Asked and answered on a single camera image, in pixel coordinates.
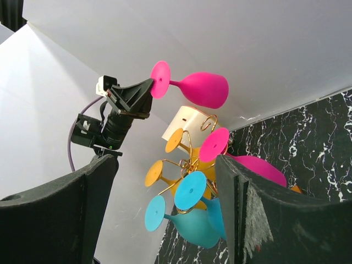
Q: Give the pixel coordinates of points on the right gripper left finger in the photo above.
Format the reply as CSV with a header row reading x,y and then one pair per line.
x,y
60,221

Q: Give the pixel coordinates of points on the magenta wine glass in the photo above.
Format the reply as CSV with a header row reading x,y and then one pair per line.
x,y
216,144
202,88

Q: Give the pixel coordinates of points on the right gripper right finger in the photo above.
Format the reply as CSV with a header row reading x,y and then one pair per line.
x,y
267,223

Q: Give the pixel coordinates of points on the white cylindrical container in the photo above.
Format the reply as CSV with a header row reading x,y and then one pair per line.
x,y
196,122

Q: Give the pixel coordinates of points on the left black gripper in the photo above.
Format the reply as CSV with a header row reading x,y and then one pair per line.
x,y
128,104

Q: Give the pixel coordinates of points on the yellow wine glass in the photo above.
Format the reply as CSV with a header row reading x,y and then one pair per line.
x,y
175,141
155,173

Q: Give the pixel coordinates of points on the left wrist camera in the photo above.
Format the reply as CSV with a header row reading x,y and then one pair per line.
x,y
104,83

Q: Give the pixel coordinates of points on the gold wire wine glass rack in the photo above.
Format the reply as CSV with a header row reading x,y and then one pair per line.
x,y
203,139

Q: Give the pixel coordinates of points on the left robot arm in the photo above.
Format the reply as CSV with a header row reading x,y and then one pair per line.
x,y
87,131

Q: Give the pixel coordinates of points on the blue wine glass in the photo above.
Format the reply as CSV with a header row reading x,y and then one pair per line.
x,y
190,191
194,227

